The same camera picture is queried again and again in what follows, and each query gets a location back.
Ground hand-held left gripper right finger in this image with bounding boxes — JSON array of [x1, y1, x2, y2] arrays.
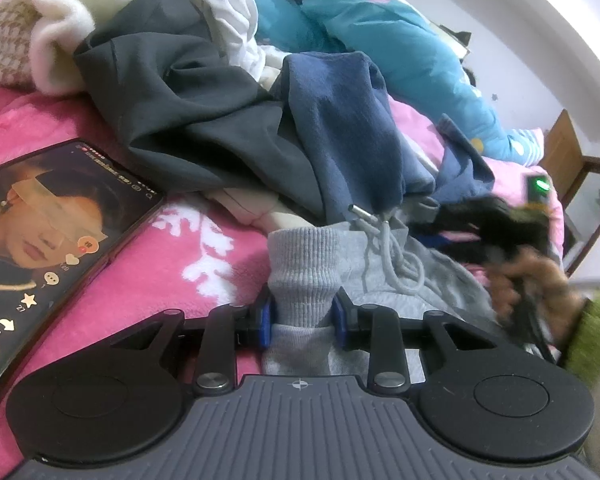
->
[[330, 285, 513, 395]]

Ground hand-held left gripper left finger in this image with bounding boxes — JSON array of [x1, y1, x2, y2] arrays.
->
[[107, 285, 276, 396]]

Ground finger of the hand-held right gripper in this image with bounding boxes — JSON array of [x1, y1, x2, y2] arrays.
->
[[410, 197, 488, 263]]

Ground grey sweatpants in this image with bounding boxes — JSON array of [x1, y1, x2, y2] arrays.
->
[[260, 204, 516, 378]]

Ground person's right hand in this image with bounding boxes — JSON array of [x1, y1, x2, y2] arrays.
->
[[487, 247, 588, 353]]

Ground wooden furniture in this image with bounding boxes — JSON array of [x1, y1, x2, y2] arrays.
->
[[537, 109, 600, 278]]

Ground pink carrot print quilt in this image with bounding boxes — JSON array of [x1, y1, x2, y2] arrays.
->
[[387, 95, 566, 261]]

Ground beige cloth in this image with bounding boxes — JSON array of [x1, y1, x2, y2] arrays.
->
[[212, 187, 321, 233]]

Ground pink floral blanket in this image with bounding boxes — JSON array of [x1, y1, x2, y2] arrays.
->
[[0, 0, 281, 480]]

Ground navy blue cloth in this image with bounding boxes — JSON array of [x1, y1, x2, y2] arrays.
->
[[280, 52, 498, 228]]

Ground teal printed quilt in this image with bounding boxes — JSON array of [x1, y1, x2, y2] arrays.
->
[[252, 0, 548, 166]]

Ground dark grey garment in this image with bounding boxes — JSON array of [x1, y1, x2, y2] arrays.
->
[[72, 0, 326, 221]]

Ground black smartphone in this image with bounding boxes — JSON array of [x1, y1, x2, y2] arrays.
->
[[0, 139, 166, 408]]

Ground white cloth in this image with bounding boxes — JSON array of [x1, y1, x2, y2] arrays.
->
[[167, 0, 291, 96]]

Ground white fleece garment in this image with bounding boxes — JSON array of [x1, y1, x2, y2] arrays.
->
[[5, 0, 146, 96]]

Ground houndstooth pattern cloth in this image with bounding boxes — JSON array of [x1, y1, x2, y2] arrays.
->
[[0, 0, 43, 88]]

